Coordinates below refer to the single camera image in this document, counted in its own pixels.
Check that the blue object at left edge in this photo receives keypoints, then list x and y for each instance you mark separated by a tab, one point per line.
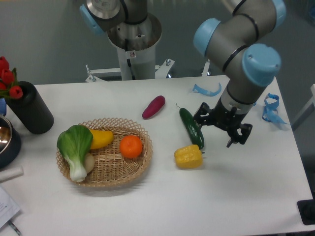
3	107

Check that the green bok choy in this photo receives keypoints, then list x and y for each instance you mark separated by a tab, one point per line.
74	144

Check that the orange mandarin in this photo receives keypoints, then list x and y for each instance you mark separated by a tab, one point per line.
130	146

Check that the black cylindrical vase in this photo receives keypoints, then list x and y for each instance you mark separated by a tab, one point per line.
31	109

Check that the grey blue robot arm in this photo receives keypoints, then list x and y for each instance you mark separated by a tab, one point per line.
231	46

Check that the black device at table edge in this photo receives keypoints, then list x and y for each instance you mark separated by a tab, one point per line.
307	211

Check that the yellow mango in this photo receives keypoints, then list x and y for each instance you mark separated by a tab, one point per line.
101	138

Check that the white paper roll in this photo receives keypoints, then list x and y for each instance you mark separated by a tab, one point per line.
11	173

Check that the patterned pen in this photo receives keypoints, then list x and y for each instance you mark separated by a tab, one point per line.
15	229

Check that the woven wicker basket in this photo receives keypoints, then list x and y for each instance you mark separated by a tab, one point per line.
111	168

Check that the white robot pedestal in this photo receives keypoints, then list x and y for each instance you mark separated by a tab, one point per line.
136	50

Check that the beige potato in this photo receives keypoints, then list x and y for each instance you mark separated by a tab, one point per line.
89	162

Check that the dark metal bowl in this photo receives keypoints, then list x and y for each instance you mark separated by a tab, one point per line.
10	142

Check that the purple sweet potato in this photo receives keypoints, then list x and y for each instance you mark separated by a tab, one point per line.
154	107

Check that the green cucumber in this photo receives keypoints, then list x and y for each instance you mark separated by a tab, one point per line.
193	131

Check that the white paper sheet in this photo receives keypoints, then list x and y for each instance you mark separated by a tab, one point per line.
8	207

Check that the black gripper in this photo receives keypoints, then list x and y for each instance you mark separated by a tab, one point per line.
221	117

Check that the yellow bell pepper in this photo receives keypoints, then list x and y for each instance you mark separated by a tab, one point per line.
188	157

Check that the red tulip flowers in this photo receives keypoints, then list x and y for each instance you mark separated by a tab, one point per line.
9	85

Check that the tangled blue tape strip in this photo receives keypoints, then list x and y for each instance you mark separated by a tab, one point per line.
270	110

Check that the curved blue tape strip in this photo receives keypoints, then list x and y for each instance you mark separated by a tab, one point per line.
205	92

